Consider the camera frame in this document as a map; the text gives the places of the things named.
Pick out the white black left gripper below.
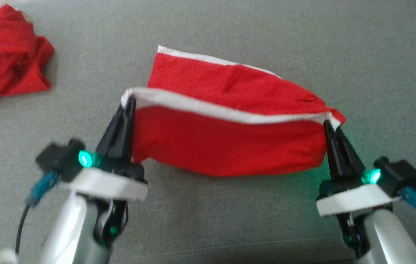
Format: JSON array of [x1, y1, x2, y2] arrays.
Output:
[[59, 95, 148, 201]]

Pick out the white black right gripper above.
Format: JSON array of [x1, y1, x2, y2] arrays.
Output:
[[316, 120, 400, 217]]

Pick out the red shorts white stripes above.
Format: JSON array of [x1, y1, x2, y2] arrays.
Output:
[[121, 45, 346, 177]]

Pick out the red shirt white sleeves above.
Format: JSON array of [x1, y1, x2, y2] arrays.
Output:
[[0, 4, 54, 111]]

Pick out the grey sofa seat cushion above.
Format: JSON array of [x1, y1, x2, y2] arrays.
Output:
[[0, 0, 416, 264]]

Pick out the blue-plug left gripper cable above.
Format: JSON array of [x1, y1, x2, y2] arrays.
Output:
[[15, 170, 60, 255]]

